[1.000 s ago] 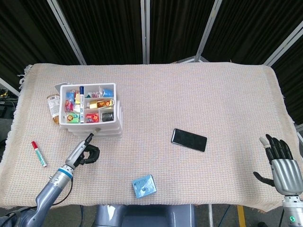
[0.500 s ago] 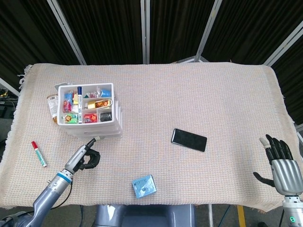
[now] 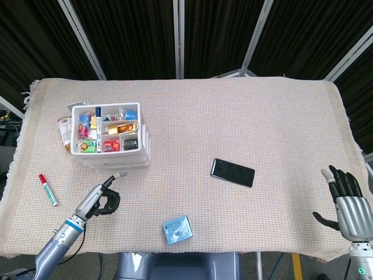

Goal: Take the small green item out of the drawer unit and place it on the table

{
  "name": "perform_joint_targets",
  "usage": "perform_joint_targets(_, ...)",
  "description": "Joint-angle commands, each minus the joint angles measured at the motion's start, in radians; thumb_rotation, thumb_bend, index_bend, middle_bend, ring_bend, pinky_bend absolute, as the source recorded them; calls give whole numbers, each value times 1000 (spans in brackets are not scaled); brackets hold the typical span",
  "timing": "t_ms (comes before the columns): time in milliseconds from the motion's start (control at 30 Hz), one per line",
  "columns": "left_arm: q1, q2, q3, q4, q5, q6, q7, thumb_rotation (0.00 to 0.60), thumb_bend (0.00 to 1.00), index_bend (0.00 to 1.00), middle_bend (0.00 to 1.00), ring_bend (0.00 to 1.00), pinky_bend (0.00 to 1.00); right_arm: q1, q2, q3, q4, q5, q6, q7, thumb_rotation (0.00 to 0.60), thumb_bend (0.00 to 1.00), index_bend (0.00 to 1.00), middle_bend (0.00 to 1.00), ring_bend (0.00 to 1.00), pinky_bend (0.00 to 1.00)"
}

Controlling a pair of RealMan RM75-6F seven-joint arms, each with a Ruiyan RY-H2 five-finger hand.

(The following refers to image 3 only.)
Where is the dark equipment with cables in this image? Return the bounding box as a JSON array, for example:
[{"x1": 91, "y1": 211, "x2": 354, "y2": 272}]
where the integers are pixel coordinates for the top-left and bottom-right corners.
[{"x1": 0, "y1": 107, "x2": 24, "y2": 146}]

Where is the blue card packet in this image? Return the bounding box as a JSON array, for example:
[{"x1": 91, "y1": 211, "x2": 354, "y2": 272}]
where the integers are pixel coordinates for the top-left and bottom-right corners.
[{"x1": 161, "y1": 215, "x2": 194, "y2": 246}]

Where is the blue white crumpled packet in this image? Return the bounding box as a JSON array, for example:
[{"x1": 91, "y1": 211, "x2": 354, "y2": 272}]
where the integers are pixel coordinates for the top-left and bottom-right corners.
[{"x1": 121, "y1": 107, "x2": 138, "y2": 120}]

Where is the clear plastic storage bin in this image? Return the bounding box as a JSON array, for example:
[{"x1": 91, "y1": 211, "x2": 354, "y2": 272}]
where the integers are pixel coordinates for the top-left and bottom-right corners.
[{"x1": 72, "y1": 153, "x2": 150, "y2": 164}]

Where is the black smartphone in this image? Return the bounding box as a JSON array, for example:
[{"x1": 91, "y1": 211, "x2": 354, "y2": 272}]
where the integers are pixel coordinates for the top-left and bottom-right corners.
[{"x1": 210, "y1": 157, "x2": 256, "y2": 188}]

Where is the blue capped white marker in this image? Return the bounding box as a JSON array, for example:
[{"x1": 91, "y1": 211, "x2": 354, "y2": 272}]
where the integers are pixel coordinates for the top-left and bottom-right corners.
[{"x1": 94, "y1": 106, "x2": 103, "y2": 153}]

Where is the white drawer organizer box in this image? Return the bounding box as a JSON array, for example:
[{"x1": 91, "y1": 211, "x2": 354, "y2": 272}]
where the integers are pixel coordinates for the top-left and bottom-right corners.
[{"x1": 66, "y1": 101, "x2": 152, "y2": 173}]

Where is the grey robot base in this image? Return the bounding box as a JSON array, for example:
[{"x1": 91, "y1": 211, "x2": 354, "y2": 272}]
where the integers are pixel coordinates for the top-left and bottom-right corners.
[{"x1": 116, "y1": 252, "x2": 242, "y2": 280}]

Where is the green lion print packet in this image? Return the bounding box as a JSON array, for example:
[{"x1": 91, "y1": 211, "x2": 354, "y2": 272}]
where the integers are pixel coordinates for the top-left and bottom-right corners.
[{"x1": 77, "y1": 139, "x2": 97, "y2": 153}]

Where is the brown bottle with white label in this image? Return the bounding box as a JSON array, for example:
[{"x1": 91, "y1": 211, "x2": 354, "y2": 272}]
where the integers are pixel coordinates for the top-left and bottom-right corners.
[{"x1": 57, "y1": 115, "x2": 73, "y2": 153}]

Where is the black plastic packet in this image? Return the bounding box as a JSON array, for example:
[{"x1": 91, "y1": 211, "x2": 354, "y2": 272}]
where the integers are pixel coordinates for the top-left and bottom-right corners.
[{"x1": 122, "y1": 138, "x2": 139, "y2": 151}]

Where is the white metal table leg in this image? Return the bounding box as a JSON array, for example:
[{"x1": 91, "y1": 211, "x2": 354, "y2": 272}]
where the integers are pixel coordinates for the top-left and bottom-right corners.
[{"x1": 255, "y1": 252, "x2": 263, "y2": 280}]

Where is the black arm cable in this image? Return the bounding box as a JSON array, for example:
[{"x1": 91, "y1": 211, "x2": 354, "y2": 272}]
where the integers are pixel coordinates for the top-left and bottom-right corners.
[{"x1": 58, "y1": 227, "x2": 87, "y2": 265}]

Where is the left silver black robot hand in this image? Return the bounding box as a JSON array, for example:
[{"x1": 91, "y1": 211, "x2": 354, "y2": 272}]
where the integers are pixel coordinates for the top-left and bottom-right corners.
[{"x1": 74, "y1": 171, "x2": 129, "y2": 220}]

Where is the beige woven tablecloth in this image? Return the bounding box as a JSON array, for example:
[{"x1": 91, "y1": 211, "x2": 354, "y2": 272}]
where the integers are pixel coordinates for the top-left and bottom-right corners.
[{"x1": 0, "y1": 76, "x2": 368, "y2": 261}]

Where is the red snack packet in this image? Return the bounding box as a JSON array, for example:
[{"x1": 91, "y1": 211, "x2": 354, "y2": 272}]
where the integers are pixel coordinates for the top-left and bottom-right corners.
[{"x1": 102, "y1": 139, "x2": 121, "y2": 152}]

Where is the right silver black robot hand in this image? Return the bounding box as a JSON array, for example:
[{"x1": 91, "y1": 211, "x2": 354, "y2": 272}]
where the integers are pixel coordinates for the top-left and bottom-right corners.
[{"x1": 312, "y1": 164, "x2": 373, "y2": 242}]

